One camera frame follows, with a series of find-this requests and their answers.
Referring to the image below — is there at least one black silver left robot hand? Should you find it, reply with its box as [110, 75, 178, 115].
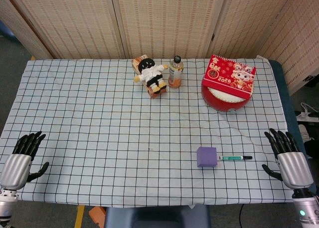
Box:
[0, 131, 50, 190]

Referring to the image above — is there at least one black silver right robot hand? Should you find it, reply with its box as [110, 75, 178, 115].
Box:
[261, 128, 314, 189]

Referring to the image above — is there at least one green marker pen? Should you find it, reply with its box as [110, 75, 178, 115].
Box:
[219, 155, 253, 162]

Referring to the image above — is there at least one purple foam cube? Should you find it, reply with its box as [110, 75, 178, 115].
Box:
[196, 146, 219, 168]

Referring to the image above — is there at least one white shoe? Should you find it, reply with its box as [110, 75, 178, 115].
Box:
[298, 124, 309, 142]

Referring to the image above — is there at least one white power strip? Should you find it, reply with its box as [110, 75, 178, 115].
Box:
[295, 102, 319, 122]

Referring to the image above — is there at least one dark blue padded table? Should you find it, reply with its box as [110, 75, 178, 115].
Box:
[268, 59, 315, 196]

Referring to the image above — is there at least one orange block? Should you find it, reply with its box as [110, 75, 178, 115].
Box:
[89, 206, 107, 225]

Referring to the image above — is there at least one white black checkered tablecloth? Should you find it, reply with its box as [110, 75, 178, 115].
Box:
[0, 55, 308, 209]

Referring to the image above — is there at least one red drum with studs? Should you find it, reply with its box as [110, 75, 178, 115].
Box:
[200, 84, 252, 113]

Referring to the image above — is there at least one red 2026 desk calendar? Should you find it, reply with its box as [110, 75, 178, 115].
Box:
[201, 54, 257, 99]

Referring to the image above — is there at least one blue plastic object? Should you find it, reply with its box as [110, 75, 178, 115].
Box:
[0, 20, 19, 43]

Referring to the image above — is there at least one dark blue padded seat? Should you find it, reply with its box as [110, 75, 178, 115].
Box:
[104, 205, 210, 228]

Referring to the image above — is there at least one orange drink plastic bottle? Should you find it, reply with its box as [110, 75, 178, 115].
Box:
[168, 55, 184, 89]

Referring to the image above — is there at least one orange cardboard box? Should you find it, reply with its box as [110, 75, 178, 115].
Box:
[131, 54, 168, 99]

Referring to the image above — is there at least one black white plush doll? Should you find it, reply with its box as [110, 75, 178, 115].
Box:
[134, 58, 169, 93]

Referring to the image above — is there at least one beige wooden folding screen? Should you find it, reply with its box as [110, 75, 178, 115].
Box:
[0, 0, 319, 95]

